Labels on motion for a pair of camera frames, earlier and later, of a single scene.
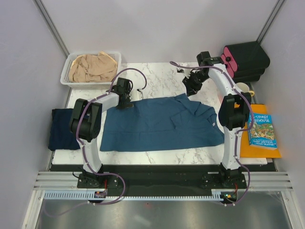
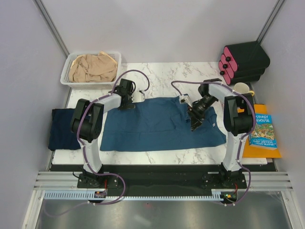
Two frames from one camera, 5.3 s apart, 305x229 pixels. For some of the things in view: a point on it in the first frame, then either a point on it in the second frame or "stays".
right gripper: x=191 y=88 → x=196 y=116
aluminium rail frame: x=267 y=182 stays
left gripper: x=124 y=105 stays
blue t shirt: x=177 y=122 stays
